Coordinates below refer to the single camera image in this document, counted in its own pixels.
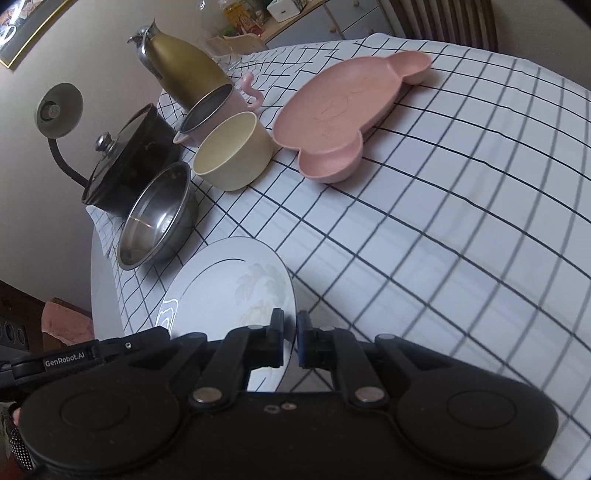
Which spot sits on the grey lamp shade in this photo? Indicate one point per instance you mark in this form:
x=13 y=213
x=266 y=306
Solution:
x=57 y=110

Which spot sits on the stainless steel bowl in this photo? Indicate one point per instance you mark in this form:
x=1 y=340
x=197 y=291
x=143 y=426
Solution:
x=152 y=230

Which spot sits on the framed wall picture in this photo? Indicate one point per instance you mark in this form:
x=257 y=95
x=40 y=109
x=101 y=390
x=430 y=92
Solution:
x=18 y=41

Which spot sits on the white tissue box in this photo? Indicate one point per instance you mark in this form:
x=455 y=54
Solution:
x=291 y=9

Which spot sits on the white floral plate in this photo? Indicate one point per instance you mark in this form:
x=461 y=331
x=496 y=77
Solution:
x=217 y=286

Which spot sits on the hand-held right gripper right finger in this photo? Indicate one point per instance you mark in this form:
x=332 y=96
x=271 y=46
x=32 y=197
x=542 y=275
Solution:
x=302 y=339

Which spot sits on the white checked tablecloth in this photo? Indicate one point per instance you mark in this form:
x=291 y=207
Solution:
x=415 y=230

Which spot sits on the brown wooden slatted chair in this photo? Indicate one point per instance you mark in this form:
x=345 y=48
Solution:
x=438 y=23

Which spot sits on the orange drink bottle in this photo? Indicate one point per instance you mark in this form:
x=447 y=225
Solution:
x=240 y=14

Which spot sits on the cream plastic bowl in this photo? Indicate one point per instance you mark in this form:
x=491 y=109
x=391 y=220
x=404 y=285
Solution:
x=231 y=170

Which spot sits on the glass pot lid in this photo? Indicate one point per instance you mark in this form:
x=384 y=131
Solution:
x=122 y=147

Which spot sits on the grey cabinet with wooden top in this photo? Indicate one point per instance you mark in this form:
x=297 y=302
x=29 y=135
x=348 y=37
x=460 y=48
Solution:
x=323 y=27

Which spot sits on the pink divided bear-shaped plate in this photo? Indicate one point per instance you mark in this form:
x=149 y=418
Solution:
x=332 y=110

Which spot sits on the pink cloth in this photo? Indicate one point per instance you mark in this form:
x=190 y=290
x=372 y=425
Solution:
x=64 y=323

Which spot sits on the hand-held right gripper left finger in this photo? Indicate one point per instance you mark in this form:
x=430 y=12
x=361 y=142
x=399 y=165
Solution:
x=277 y=334

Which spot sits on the dark wooden furniture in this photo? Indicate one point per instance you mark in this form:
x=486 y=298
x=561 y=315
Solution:
x=14 y=300

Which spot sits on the gold thermos jug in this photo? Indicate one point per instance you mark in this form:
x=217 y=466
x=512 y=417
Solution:
x=184 y=64

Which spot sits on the black cooking pot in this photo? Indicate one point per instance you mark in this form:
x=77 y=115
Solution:
x=143 y=175

